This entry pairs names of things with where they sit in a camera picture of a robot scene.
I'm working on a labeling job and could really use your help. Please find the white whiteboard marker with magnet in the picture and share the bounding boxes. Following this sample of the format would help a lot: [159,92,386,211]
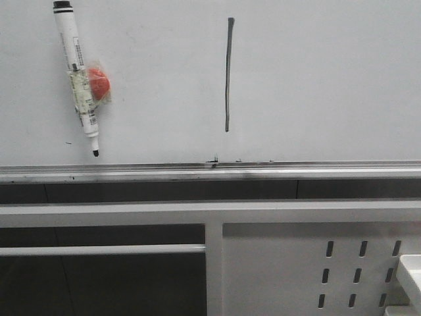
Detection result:
[53,1,99,157]

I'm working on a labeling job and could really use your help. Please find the white plastic bin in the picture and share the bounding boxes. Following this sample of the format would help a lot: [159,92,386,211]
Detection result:
[384,254,420,315]

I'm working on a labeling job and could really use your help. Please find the white whiteboard with aluminium frame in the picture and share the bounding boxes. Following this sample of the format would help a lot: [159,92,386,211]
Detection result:
[1,1,420,183]

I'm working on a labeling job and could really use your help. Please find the white metal rack frame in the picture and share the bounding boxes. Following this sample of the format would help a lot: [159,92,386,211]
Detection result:
[1,199,420,315]

